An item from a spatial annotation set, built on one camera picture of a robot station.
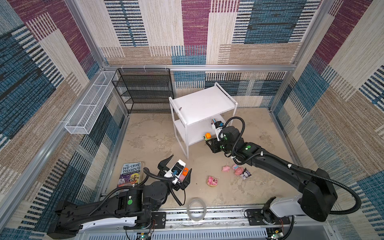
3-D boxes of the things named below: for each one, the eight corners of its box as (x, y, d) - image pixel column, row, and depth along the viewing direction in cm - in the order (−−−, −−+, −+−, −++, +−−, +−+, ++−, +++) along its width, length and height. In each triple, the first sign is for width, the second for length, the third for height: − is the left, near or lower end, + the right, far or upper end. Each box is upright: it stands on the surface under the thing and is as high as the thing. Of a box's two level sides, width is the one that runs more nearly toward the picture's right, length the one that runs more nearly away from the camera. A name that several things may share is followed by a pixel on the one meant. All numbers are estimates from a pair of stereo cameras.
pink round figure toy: (233, 175, 89) (234, 174, 87) (232, 166, 93) (232, 164, 91) (242, 175, 89) (244, 173, 87) (240, 166, 93) (241, 164, 91)
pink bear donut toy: (206, 186, 85) (207, 185, 83) (206, 177, 88) (206, 176, 86) (217, 186, 85) (218, 185, 83) (216, 177, 88) (217, 176, 86)
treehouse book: (117, 187, 85) (115, 185, 83) (124, 164, 94) (122, 162, 91) (138, 187, 85) (136, 185, 83) (143, 164, 94) (141, 162, 91)
